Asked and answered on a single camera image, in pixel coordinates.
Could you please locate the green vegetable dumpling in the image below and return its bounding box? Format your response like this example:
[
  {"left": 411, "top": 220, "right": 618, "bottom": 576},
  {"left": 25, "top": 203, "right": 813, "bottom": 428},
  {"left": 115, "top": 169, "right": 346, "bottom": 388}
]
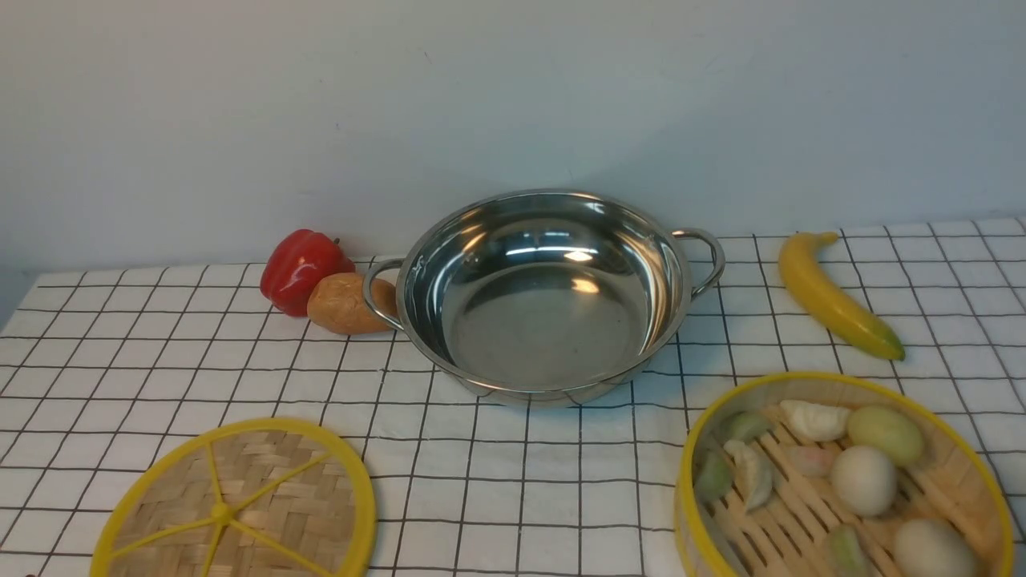
[{"left": 824, "top": 523, "right": 873, "bottom": 576}]

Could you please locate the white dumpling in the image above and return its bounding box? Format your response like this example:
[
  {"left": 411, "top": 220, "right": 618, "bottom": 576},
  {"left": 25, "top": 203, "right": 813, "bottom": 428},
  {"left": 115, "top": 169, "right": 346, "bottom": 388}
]
[{"left": 779, "top": 399, "right": 851, "bottom": 443}]

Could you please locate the bamboo steamer basket yellow rim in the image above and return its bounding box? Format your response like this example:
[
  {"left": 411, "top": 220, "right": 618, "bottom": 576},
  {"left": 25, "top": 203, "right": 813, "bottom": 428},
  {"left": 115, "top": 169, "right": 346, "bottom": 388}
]
[{"left": 675, "top": 372, "right": 1016, "bottom": 576}]

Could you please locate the white round bun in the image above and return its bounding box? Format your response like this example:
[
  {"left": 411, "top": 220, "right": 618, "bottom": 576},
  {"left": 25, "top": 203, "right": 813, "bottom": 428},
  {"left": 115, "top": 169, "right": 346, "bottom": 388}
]
[
  {"left": 830, "top": 446, "right": 898, "bottom": 516},
  {"left": 893, "top": 518, "right": 980, "bottom": 576}
]

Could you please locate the pale green dumpling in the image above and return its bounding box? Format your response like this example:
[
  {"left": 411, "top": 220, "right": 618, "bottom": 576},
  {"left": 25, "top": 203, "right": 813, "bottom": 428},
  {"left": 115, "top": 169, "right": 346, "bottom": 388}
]
[{"left": 723, "top": 439, "right": 774, "bottom": 514}]

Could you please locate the white checkered tablecloth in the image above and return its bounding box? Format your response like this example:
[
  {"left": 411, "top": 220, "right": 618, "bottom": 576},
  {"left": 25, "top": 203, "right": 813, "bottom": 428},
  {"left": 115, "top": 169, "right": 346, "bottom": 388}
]
[{"left": 1, "top": 218, "right": 1025, "bottom": 576}]

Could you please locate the pink shrimp dumpling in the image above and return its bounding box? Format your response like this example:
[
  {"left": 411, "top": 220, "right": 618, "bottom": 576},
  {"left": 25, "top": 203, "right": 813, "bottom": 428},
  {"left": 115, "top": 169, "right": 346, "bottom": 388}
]
[{"left": 785, "top": 446, "right": 835, "bottom": 478}]

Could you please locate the green round bun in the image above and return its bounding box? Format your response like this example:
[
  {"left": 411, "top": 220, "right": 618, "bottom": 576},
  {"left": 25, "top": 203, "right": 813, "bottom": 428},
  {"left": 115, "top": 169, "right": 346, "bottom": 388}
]
[{"left": 846, "top": 406, "right": 926, "bottom": 467}]

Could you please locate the stainless steel two-handled pot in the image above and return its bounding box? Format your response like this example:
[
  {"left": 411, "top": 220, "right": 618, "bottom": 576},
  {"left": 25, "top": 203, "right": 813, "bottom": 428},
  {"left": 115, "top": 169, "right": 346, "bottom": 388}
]
[{"left": 362, "top": 188, "right": 726, "bottom": 408}]

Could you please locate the brown potato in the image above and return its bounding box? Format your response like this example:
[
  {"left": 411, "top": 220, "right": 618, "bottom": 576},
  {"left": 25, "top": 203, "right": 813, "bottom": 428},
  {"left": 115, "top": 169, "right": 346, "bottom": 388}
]
[{"left": 307, "top": 272, "right": 391, "bottom": 335}]

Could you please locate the yellow banana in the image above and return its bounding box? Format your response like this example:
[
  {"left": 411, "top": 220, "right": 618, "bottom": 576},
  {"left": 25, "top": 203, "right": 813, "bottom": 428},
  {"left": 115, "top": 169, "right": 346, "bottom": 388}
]
[{"left": 778, "top": 232, "right": 906, "bottom": 361}]

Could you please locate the red bell pepper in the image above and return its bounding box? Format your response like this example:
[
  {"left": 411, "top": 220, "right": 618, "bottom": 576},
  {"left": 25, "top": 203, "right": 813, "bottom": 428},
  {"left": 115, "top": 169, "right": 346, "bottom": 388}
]
[{"left": 259, "top": 228, "right": 356, "bottom": 317}]

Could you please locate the woven bamboo steamer lid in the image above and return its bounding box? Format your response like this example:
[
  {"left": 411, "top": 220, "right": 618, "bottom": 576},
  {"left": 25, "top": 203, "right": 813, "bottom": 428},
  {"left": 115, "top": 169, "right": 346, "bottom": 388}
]
[{"left": 89, "top": 418, "right": 378, "bottom": 576}]

